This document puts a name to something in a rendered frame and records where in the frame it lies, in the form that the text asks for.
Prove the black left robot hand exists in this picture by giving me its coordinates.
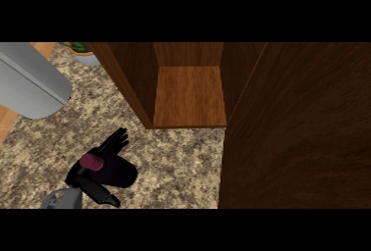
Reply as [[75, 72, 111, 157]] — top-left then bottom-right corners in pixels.
[[64, 127, 130, 208]]

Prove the dark wine bottle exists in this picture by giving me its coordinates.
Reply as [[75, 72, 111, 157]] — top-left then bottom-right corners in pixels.
[[78, 152, 139, 189]]

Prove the brown wooden cabinet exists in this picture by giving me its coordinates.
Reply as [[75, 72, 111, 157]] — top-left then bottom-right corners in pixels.
[[89, 42, 268, 129]]

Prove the brown wooden cabinet door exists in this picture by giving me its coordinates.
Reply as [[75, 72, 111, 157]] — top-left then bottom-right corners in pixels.
[[217, 42, 371, 210]]

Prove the grey rounded appliance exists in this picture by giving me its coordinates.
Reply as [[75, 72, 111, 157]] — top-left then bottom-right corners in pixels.
[[0, 42, 74, 120]]

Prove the potted green plant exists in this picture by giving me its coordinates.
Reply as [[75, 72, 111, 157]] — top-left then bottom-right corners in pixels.
[[59, 42, 102, 67]]

